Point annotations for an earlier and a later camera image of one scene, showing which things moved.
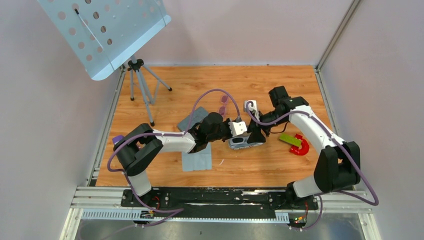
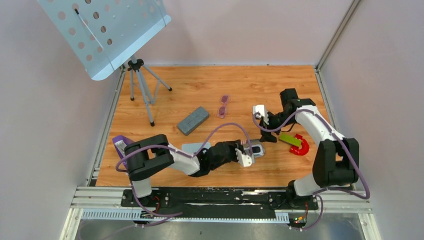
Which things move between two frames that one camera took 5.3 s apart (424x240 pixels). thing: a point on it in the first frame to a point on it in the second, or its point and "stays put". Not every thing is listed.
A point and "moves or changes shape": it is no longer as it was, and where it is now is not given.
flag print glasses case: (237, 147) moves or changes shape
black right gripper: (256, 136) to (267, 136)
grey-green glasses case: (198, 114) stays put
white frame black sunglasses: (234, 140) moves or changes shape
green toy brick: (290, 140) stays put
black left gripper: (226, 123) to (232, 145)
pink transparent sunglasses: (224, 101) stays put
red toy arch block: (305, 148) stays put
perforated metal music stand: (105, 34) stays put
